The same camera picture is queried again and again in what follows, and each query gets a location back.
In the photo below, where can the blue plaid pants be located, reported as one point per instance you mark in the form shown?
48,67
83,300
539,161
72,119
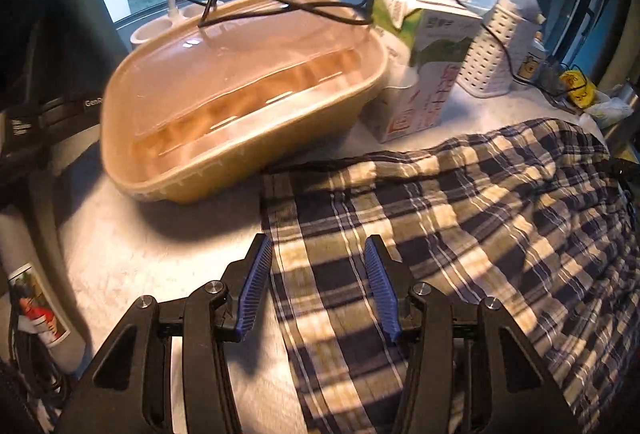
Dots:
450,224

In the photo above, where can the crumpled plastic wrapper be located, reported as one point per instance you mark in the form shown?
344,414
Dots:
607,108

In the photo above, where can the green white milk carton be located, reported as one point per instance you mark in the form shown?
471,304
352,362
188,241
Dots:
425,64

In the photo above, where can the black electronic device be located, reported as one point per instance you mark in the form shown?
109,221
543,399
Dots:
50,114

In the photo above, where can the tan plastic container clear lid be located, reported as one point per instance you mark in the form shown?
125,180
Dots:
240,79

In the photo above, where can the white mug bear print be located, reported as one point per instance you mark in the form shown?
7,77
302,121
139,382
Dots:
529,62

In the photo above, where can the white textured tablecloth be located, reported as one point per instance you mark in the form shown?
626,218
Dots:
150,239

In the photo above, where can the yellow plastic toy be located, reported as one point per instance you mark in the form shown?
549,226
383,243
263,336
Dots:
575,87

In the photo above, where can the white perforated plastic basket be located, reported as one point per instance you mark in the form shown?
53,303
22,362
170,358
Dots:
492,49

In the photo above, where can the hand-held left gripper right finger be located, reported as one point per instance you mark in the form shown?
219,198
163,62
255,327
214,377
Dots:
378,289

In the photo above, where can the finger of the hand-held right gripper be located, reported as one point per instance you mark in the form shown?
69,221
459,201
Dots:
625,179

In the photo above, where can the grey cylinder with picture label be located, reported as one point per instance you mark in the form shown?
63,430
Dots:
30,264

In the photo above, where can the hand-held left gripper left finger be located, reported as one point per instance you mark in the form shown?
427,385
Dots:
255,284

